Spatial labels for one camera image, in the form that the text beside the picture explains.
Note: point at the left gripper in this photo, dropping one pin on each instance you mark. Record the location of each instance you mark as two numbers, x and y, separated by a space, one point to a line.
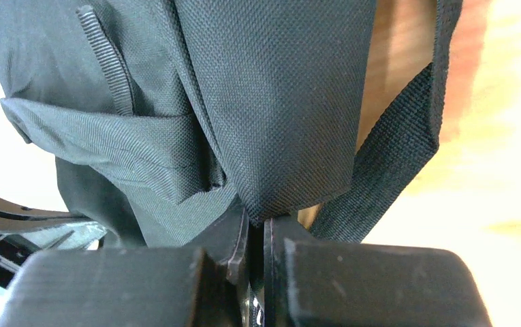
25 230

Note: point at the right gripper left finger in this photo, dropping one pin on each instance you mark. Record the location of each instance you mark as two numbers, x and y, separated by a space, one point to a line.
202 283

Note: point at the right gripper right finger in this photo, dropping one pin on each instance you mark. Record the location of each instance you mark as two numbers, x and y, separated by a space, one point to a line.
312 282

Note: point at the black backpack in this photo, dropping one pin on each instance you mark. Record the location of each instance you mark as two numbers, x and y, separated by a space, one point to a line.
160 113

